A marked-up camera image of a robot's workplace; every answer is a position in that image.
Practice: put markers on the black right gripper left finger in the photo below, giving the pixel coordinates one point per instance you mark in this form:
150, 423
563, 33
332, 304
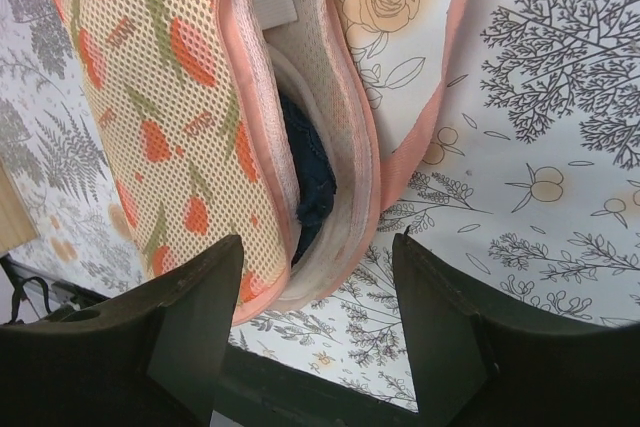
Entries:
149, 357

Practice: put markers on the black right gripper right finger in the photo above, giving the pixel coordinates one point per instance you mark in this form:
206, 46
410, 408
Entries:
479, 357

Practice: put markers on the navy blue lace bra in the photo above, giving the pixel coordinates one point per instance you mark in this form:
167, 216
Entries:
315, 176

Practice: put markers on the peach floral mesh laundry bag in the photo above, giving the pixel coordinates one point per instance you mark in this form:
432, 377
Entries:
185, 94

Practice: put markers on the wooden clothes rack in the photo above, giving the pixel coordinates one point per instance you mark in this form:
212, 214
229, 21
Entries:
16, 225

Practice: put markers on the floral patterned table mat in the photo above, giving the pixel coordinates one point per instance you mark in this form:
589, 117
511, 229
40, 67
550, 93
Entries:
530, 183

